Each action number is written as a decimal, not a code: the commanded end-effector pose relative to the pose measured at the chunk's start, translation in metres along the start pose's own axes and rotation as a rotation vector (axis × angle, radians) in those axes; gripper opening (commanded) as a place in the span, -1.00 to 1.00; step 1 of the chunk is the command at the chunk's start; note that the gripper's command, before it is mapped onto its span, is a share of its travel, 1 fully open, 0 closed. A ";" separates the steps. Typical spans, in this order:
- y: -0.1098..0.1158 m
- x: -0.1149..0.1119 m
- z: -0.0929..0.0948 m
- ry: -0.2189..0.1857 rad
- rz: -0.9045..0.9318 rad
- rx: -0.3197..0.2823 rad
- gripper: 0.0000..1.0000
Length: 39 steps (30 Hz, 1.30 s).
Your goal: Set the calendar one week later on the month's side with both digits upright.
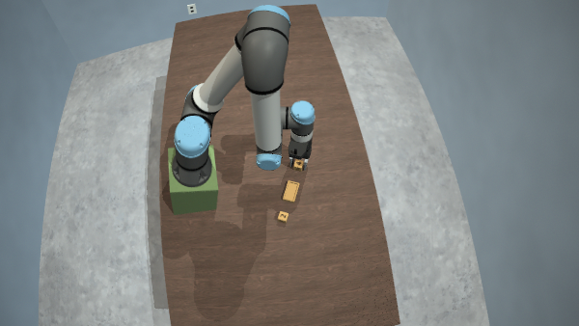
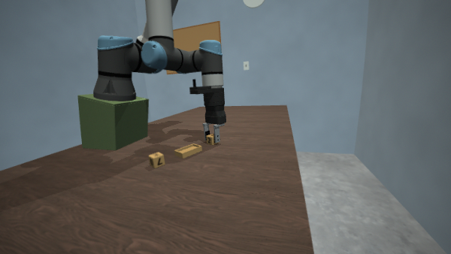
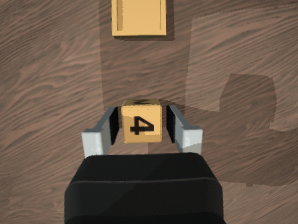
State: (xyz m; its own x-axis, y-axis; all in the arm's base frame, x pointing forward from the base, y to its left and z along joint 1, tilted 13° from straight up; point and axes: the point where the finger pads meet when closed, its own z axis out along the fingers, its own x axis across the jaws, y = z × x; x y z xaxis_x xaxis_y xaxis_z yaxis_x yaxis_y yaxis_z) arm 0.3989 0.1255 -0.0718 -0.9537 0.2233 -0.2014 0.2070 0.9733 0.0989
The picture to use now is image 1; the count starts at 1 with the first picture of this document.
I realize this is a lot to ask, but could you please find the tan wooden cube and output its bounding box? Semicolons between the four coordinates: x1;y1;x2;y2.
278;211;289;224
293;159;304;172

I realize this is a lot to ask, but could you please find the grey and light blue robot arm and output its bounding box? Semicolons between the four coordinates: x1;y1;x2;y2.
172;5;315;187

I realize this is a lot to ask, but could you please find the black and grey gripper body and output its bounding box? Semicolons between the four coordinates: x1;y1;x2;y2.
289;130;313;160

